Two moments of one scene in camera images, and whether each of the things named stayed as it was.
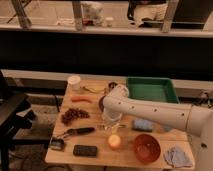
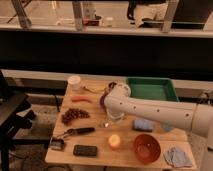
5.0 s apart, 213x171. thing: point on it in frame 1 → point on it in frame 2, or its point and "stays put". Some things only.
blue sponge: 144,125 stays put
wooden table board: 82,137 stays put
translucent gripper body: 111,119 → 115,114
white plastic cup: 74,82 stays put
